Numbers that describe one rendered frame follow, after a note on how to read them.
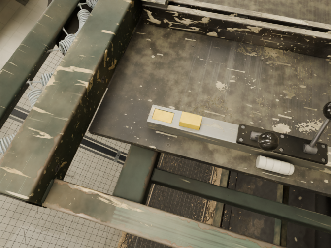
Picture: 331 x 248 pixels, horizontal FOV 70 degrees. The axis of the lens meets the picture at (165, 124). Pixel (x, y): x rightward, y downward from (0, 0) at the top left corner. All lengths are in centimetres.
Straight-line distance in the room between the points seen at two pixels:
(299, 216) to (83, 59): 65
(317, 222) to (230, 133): 30
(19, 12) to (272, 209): 600
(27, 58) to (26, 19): 495
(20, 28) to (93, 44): 535
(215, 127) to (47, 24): 95
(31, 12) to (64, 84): 565
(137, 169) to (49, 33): 84
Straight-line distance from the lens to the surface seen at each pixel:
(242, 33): 80
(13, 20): 610
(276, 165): 60
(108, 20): 73
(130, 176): 62
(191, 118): 57
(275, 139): 48
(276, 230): 218
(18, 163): 57
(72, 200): 55
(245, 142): 58
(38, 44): 123
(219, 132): 58
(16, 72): 116
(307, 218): 70
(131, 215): 52
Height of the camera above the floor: 188
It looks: 20 degrees down
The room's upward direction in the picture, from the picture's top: 63 degrees counter-clockwise
